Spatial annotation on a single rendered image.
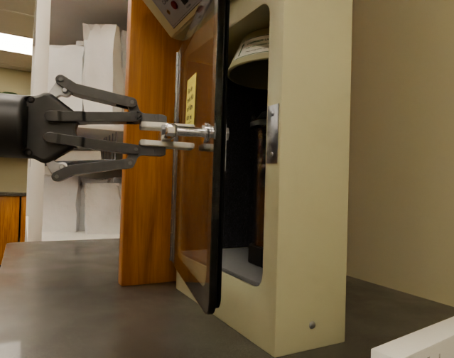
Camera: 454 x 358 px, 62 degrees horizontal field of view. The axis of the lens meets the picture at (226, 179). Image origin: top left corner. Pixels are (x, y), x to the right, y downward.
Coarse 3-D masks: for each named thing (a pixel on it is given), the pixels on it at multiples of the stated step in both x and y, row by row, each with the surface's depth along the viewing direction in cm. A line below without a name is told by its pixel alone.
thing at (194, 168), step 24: (216, 0) 43; (192, 24) 58; (216, 24) 42; (192, 48) 57; (216, 48) 42; (192, 72) 57; (216, 72) 42; (216, 96) 42; (216, 120) 42; (216, 144) 42; (192, 168) 54; (216, 168) 42; (192, 192) 53; (216, 192) 42; (192, 216) 53; (216, 216) 42; (192, 240) 52; (216, 240) 42; (192, 264) 51; (216, 264) 42; (192, 288) 51
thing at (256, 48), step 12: (252, 36) 57; (264, 36) 55; (240, 48) 58; (252, 48) 55; (264, 48) 54; (240, 60) 56; (252, 60) 54; (264, 60) 67; (228, 72) 60; (240, 72) 65; (252, 72) 67; (264, 72) 68; (240, 84) 67; (252, 84) 68; (264, 84) 69
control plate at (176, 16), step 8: (152, 0) 66; (160, 0) 65; (168, 0) 63; (176, 0) 62; (192, 0) 59; (160, 8) 66; (168, 8) 65; (184, 8) 62; (192, 8) 60; (168, 16) 67; (176, 16) 65; (184, 16) 63; (176, 24) 67
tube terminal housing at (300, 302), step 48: (240, 0) 54; (288, 0) 45; (336, 0) 48; (288, 48) 45; (336, 48) 48; (288, 96) 45; (336, 96) 48; (288, 144) 45; (336, 144) 48; (288, 192) 45; (336, 192) 48; (288, 240) 45; (336, 240) 48; (240, 288) 51; (288, 288) 45; (336, 288) 48; (288, 336) 45; (336, 336) 48
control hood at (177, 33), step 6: (144, 0) 68; (150, 0) 67; (150, 6) 68; (156, 6) 67; (156, 12) 68; (192, 12) 61; (162, 18) 69; (186, 18) 64; (192, 18) 63; (162, 24) 70; (168, 24) 69; (180, 24) 66; (186, 24) 65; (168, 30) 70; (174, 30) 69; (180, 30) 68; (186, 30) 67; (174, 36) 71; (180, 36) 70
